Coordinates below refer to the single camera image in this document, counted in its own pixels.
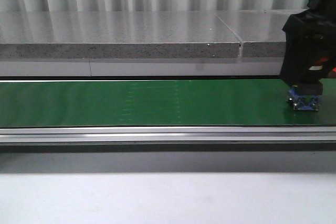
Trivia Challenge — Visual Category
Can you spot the red plastic bin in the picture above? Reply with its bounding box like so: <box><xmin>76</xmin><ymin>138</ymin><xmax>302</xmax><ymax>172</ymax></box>
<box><xmin>328</xmin><ymin>68</ymin><xmax>336</xmax><ymax>79</ymax></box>

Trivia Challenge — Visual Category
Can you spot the green conveyor belt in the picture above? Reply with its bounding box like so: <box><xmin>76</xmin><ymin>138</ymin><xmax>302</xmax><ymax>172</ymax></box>
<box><xmin>1</xmin><ymin>79</ymin><xmax>335</xmax><ymax>127</ymax></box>

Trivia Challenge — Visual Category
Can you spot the aluminium conveyor side rail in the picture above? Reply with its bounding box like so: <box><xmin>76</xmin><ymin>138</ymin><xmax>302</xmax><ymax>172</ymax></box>
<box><xmin>1</xmin><ymin>126</ymin><xmax>335</xmax><ymax>153</ymax></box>

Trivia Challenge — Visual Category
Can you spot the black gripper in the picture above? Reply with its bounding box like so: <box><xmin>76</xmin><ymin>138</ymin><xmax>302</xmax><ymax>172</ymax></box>
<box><xmin>280</xmin><ymin>0</ymin><xmax>335</xmax><ymax>86</ymax></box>

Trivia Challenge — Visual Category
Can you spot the white cabinet panel under counter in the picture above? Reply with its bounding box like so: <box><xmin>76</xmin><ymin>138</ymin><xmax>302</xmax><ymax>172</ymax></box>
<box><xmin>1</xmin><ymin>58</ymin><xmax>282</xmax><ymax>77</ymax></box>

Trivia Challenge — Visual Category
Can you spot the grey speckled stone counter slab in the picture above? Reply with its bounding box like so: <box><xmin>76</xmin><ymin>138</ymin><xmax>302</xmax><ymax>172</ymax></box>
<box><xmin>1</xmin><ymin>11</ymin><xmax>240</xmax><ymax>59</ymax></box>

